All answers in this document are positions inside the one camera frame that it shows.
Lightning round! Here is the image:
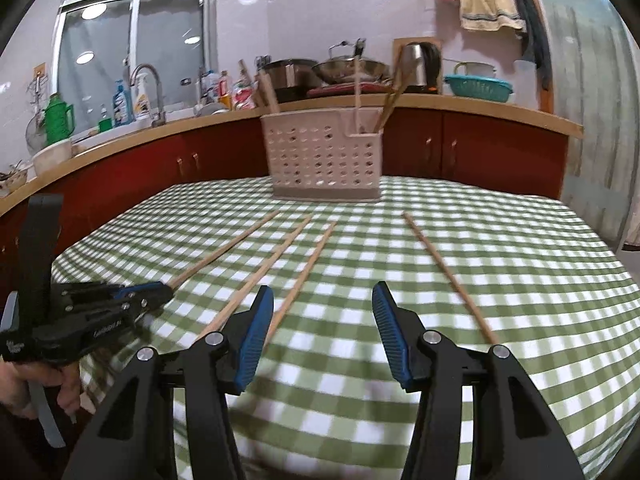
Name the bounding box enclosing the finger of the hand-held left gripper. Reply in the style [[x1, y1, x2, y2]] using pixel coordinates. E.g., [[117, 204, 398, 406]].
[[97, 298, 157, 323], [102, 281, 174, 303]]

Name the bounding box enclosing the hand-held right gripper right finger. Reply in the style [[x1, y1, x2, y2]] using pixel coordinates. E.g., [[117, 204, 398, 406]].
[[372, 281, 586, 480]]

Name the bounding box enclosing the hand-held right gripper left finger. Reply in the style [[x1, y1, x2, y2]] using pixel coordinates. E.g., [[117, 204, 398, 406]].
[[60, 285, 275, 480]]

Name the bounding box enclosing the wooden chopstick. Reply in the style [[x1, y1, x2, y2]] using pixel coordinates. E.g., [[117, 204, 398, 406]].
[[353, 40, 363, 134], [262, 221, 337, 349], [170, 210, 282, 289], [382, 72, 412, 126], [238, 58, 271, 111], [257, 70, 281, 115], [195, 216, 314, 343], [402, 211, 499, 347], [376, 46, 407, 131]]

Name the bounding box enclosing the pink perforated utensil holder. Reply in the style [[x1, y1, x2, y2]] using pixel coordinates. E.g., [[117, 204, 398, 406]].
[[260, 110, 385, 204]]

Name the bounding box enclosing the person's left hand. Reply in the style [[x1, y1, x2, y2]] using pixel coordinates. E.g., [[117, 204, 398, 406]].
[[0, 360, 85, 427]]

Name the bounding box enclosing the green checked tablecloth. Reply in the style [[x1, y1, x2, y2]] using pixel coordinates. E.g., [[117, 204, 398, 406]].
[[50, 176, 640, 480]]

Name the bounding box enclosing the bowl with food scraps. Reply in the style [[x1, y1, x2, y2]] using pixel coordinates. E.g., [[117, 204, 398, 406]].
[[0, 162, 29, 199]]

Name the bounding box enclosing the white lidded pot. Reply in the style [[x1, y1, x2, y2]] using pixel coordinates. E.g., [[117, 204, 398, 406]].
[[32, 140, 74, 177]]

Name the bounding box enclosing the tall steel kitchen faucet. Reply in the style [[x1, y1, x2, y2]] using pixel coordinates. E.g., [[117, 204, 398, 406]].
[[130, 63, 167, 129]]

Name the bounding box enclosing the blue detergent bottle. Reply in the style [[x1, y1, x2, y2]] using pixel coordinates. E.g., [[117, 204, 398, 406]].
[[111, 80, 132, 127]]

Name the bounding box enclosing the white spray bottle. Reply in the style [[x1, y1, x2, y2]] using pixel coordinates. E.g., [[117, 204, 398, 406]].
[[132, 72, 153, 121]]

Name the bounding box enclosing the green thermos jug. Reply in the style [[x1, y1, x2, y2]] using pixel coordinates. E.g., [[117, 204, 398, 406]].
[[44, 94, 76, 145]]

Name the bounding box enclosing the hanging metal strainer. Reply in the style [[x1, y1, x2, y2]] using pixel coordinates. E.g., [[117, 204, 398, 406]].
[[25, 77, 49, 156]]

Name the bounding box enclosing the yellow oil bottle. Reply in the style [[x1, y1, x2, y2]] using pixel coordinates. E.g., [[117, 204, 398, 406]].
[[218, 71, 234, 110]]

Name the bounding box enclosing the pink refill pouch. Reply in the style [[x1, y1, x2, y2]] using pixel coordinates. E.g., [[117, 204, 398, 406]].
[[232, 85, 257, 110]]

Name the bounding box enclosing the beige kitchen countertop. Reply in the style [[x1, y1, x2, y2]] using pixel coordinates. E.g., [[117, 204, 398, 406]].
[[0, 92, 584, 219]]

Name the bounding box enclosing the sliding glass window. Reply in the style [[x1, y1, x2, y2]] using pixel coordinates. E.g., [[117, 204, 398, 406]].
[[57, 0, 212, 127]]

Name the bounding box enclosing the red induction cooker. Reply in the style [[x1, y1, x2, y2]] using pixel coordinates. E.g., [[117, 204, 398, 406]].
[[307, 82, 396, 99]]

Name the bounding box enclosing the teal plastic basket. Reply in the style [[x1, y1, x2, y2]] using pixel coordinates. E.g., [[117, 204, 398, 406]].
[[444, 74, 515, 104]]

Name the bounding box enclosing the steel electric kettle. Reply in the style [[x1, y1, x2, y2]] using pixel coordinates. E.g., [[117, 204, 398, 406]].
[[400, 42, 444, 94]]

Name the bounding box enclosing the steel wok with lid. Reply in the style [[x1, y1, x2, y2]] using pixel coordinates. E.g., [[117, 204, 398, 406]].
[[312, 39, 391, 86]]

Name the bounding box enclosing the white enamel mug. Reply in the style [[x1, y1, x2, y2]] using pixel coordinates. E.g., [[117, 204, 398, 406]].
[[452, 60, 497, 81]]

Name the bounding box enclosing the white cylindrical container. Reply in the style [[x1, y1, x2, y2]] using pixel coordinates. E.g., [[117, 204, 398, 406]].
[[512, 60, 544, 111]]

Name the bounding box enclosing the wooden framed glass door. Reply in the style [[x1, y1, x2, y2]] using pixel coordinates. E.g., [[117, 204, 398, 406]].
[[512, 0, 640, 253]]

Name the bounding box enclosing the dark hanging cloth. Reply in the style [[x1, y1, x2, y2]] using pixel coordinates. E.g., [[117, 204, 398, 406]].
[[510, 0, 554, 92]]

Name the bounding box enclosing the beige hanging towel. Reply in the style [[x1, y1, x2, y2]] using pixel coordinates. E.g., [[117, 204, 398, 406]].
[[455, 0, 526, 34]]

